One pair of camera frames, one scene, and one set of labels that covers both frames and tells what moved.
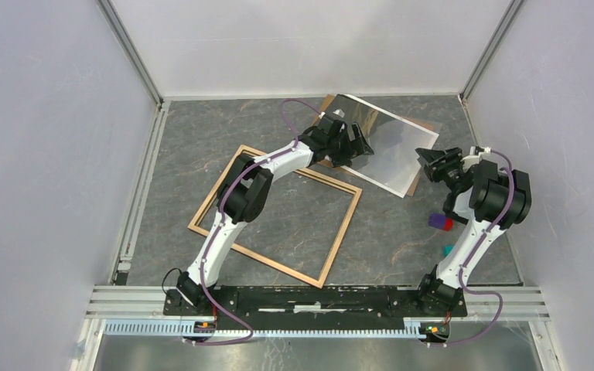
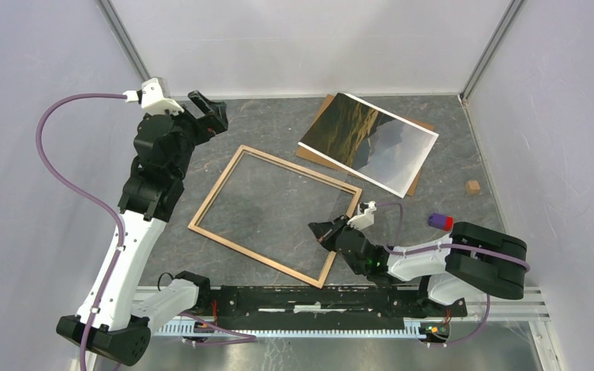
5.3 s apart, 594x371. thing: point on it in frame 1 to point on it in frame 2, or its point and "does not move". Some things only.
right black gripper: (431, 156) to (324, 231)
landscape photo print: (399, 148) does not move
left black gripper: (357, 148) to (214, 120)
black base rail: (312, 308) does not move
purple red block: (440, 221) does not move
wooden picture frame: (196, 227) does not move
